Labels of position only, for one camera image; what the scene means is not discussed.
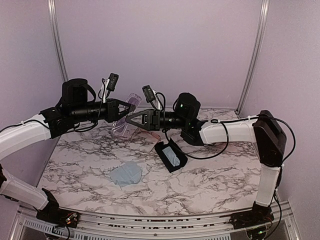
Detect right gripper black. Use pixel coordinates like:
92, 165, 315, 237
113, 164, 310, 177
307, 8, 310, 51
125, 109, 188, 132

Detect clear purple lens sunglasses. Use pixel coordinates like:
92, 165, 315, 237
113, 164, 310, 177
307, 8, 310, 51
111, 92, 142, 139

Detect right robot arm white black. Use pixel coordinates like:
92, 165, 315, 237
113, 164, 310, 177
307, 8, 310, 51
126, 92, 287, 229

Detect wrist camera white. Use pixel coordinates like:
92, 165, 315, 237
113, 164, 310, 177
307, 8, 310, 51
98, 73, 119, 103
142, 85, 164, 111

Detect black glasses case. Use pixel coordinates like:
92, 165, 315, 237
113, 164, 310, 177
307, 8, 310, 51
154, 139, 188, 173

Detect right aluminium frame post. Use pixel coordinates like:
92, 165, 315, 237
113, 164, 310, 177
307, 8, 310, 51
236, 0, 270, 114

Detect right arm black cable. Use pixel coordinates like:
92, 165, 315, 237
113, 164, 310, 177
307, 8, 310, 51
162, 117, 297, 166

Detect aluminium frame post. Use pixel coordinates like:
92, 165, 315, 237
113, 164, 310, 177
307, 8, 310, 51
47, 0, 69, 82
236, 0, 270, 114

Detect pink frame sunglasses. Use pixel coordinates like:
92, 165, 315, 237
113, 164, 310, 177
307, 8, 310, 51
127, 128, 161, 153

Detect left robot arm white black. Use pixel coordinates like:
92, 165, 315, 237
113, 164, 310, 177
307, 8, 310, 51
0, 73, 135, 226

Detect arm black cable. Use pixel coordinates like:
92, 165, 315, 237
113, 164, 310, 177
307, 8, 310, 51
162, 117, 297, 166
0, 119, 101, 133

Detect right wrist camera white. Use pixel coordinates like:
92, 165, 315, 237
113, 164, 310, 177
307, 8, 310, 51
142, 85, 164, 111

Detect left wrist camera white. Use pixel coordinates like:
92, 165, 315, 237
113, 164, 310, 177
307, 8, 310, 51
98, 73, 119, 103

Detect front aluminium rail base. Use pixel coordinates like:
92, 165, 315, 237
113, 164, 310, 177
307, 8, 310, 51
8, 201, 301, 240

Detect blue cleaning cloth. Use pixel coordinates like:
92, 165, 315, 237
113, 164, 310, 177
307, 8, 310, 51
109, 161, 143, 188
162, 146, 181, 167

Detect left aluminium frame post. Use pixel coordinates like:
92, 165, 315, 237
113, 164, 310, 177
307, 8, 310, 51
47, 0, 69, 82

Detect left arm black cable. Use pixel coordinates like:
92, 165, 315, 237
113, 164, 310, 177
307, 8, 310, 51
0, 119, 101, 133

